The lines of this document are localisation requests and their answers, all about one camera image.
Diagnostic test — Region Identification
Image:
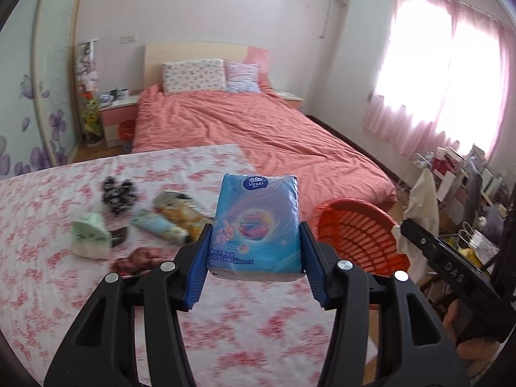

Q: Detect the brown red scrunchie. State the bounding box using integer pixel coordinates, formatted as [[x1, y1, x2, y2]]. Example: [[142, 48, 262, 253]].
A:
[[110, 247, 163, 277]]

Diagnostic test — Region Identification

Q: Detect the blue tissue pack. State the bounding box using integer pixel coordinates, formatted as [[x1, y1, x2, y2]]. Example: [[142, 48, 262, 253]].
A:
[[207, 174, 303, 281]]

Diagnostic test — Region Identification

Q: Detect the orange plastic trash basket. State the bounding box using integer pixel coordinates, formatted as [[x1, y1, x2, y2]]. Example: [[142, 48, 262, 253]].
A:
[[311, 198, 409, 276]]

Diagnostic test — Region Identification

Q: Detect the right hand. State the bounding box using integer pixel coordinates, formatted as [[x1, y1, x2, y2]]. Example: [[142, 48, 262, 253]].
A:
[[442, 294, 515, 363]]

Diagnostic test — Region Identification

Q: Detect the light blue cream tube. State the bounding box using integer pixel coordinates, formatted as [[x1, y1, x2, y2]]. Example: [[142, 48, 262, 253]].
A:
[[130, 210, 190, 245]]

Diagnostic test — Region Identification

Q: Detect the brown plastic hair clip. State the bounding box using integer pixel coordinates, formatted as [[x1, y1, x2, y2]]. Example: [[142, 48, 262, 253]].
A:
[[108, 226, 129, 248]]

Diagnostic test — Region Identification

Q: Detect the yellow snack wrapper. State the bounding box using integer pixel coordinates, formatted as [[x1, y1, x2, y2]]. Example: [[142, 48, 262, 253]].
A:
[[152, 191, 213, 242]]

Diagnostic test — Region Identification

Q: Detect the cluttered shelf rack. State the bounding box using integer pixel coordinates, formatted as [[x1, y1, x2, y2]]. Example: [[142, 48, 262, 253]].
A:
[[405, 147, 504, 275]]

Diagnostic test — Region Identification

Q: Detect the black white floral scrunchie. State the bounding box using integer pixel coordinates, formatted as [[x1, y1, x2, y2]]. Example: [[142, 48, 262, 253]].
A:
[[102, 176, 137, 216]]

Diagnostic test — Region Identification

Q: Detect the white garment on chair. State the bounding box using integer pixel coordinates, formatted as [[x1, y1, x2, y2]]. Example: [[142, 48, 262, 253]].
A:
[[399, 169, 439, 283]]

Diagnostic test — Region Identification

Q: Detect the red floral white tablecloth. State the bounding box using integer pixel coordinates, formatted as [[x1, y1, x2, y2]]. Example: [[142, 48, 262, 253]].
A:
[[1, 144, 333, 386]]

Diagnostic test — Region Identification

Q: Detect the salmon pink bed duvet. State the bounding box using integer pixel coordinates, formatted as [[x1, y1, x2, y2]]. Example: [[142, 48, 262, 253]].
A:
[[133, 86, 396, 220]]

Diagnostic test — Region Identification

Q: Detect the small orange bin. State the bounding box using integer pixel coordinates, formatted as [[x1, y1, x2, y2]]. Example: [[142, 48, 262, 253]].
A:
[[117, 120, 135, 143]]

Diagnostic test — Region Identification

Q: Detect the pink white nightstand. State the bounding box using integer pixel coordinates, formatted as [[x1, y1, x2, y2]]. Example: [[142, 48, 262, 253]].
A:
[[101, 95, 139, 149]]

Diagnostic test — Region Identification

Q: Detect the far pink nightstand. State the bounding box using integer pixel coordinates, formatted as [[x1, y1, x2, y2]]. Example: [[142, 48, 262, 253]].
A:
[[275, 90, 303, 110]]

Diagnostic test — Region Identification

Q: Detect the white mug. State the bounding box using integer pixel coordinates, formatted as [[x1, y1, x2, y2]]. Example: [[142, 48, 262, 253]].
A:
[[116, 88, 129, 101]]

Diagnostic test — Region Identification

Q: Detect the floral white pillow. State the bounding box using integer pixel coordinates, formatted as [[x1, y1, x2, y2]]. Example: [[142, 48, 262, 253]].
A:
[[162, 59, 226, 94]]

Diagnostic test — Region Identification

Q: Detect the pink striped pillow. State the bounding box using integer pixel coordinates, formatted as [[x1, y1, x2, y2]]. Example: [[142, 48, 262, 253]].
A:
[[225, 61, 261, 94]]

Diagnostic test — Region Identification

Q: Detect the plush toy display tube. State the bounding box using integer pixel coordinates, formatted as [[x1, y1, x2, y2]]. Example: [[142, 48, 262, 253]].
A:
[[75, 39, 103, 146]]

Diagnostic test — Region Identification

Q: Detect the beige pink headboard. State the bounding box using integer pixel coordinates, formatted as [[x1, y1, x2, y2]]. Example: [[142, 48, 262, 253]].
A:
[[143, 42, 270, 88]]

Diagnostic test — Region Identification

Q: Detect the pink window curtain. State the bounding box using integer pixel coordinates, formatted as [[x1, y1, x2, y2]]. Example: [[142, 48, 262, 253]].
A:
[[363, 0, 515, 157]]

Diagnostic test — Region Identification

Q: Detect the floral sliding wardrobe door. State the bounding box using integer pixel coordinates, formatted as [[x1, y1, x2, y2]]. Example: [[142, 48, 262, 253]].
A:
[[1, 0, 81, 179]]

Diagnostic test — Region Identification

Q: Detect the white wall socket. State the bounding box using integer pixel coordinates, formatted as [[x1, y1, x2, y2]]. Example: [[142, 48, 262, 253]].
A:
[[121, 36, 136, 44]]

